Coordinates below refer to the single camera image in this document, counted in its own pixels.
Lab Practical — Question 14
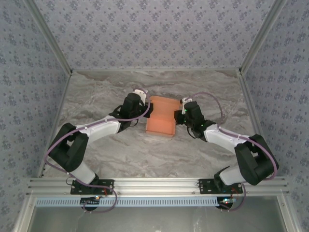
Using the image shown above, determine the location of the orange paper box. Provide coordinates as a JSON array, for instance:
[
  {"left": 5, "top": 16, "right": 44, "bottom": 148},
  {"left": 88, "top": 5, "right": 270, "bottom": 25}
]
[{"left": 145, "top": 95, "right": 181, "bottom": 139}]

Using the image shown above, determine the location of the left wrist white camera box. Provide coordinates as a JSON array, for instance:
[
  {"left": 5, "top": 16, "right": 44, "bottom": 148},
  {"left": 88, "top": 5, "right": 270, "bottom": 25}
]
[{"left": 133, "top": 88, "right": 148, "bottom": 102}]

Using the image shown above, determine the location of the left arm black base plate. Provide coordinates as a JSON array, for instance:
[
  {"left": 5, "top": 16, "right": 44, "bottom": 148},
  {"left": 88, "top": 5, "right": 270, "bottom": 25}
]
[{"left": 70, "top": 179, "right": 114, "bottom": 195}]

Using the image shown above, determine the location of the aluminium mounting rail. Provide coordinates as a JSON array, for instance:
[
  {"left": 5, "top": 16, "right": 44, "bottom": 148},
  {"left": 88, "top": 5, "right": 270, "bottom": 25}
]
[{"left": 26, "top": 176, "right": 290, "bottom": 196}]

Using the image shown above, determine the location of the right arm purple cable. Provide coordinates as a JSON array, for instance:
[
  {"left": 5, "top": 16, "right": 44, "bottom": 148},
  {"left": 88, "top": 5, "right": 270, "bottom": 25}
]
[{"left": 180, "top": 91, "right": 278, "bottom": 213}]

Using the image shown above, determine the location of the black adapter bracket with LED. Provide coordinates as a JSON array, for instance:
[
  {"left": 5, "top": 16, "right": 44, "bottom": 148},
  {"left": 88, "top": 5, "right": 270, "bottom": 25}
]
[
  {"left": 80, "top": 196, "right": 101, "bottom": 210},
  {"left": 218, "top": 196, "right": 235, "bottom": 210}
]

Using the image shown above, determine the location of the aluminium table side rail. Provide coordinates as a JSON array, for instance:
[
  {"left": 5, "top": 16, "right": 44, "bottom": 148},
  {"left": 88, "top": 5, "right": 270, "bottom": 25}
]
[
  {"left": 237, "top": 70, "right": 276, "bottom": 176},
  {"left": 37, "top": 72, "right": 73, "bottom": 178}
]

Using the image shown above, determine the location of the grey metal panel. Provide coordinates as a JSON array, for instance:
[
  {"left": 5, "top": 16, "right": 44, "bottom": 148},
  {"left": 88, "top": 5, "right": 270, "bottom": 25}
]
[{"left": 30, "top": 206, "right": 287, "bottom": 232}]

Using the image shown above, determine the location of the aluminium frame post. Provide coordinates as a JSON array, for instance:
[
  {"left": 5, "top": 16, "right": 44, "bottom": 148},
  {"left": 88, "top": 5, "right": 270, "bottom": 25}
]
[
  {"left": 25, "top": 0, "right": 73, "bottom": 74},
  {"left": 238, "top": 0, "right": 288, "bottom": 74}
]

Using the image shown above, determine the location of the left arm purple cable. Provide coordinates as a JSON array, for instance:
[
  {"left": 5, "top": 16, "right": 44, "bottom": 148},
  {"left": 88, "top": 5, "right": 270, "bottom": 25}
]
[{"left": 45, "top": 88, "right": 118, "bottom": 214}]

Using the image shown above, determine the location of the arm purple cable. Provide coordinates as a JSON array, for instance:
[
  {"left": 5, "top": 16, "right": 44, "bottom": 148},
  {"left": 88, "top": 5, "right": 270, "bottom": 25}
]
[
  {"left": 180, "top": 91, "right": 278, "bottom": 213},
  {"left": 45, "top": 88, "right": 118, "bottom": 214}
]

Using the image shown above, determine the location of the slotted grey cable duct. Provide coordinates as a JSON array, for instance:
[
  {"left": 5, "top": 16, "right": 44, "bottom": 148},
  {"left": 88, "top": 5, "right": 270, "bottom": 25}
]
[{"left": 35, "top": 196, "right": 222, "bottom": 207}]

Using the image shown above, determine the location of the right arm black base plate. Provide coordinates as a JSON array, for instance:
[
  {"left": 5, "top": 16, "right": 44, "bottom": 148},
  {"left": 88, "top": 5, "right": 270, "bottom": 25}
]
[{"left": 198, "top": 178, "right": 243, "bottom": 195}]

